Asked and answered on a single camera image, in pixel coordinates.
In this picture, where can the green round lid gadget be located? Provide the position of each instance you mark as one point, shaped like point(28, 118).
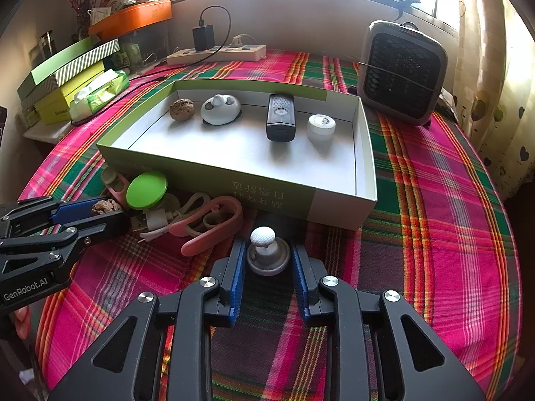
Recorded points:
point(146, 190)

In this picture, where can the green and white cardboard box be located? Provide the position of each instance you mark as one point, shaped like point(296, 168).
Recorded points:
point(234, 150)

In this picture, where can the green tissue pack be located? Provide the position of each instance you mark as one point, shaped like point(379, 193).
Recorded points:
point(100, 92)

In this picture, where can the black remote control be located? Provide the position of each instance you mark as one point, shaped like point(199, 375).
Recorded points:
point(280, 125)

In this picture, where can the black hook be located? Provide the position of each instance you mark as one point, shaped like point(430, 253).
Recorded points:
point(407, 2)

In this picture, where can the white round jar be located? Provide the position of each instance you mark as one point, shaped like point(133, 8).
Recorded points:
point(321, 129)

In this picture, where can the green flat striped box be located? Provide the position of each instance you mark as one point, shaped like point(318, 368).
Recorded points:
point(58, 60)

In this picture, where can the grey cloth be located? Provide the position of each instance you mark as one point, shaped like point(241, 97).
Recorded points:
point(449, 104)

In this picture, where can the grey desktop heater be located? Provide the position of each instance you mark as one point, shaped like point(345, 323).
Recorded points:
point(401, 71)

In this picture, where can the person's left hand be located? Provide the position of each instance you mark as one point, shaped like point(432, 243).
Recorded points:
point(23, 321)

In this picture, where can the white oval gadget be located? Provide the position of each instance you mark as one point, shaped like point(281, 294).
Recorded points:
point(220, 110)

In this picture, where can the pale green container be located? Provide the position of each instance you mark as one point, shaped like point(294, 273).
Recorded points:
point(133, 55)

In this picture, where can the white plug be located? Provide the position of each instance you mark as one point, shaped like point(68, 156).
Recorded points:
point(238, 42)

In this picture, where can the orange box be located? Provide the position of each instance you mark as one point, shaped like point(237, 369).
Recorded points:
point(133, 16)

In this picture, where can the white knob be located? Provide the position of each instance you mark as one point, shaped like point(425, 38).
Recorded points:
point(263, 236)

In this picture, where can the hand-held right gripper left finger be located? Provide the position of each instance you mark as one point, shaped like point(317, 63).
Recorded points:
point(236, 284)

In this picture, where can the beige power strip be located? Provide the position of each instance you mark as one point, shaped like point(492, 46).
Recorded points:
point(217, 55)

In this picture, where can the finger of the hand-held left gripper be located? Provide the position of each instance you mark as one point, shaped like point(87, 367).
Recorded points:
point(79, 211)
point(104, 225)

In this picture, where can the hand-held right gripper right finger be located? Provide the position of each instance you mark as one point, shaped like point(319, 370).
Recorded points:
point(301, 284)

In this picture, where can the brown walnut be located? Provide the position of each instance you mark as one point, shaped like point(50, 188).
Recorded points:
point(106, 206)
point(182, 108)

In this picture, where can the heart print curtain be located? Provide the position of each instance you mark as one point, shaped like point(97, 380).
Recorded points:
point(493, 92)

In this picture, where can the pink clip with white loop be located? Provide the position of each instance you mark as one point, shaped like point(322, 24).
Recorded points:
point(209, 238)

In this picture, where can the black charger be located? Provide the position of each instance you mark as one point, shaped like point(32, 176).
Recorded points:
point(203, 37)

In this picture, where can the pink clip with white disc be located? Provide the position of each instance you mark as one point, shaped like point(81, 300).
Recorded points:
point(119, 192)

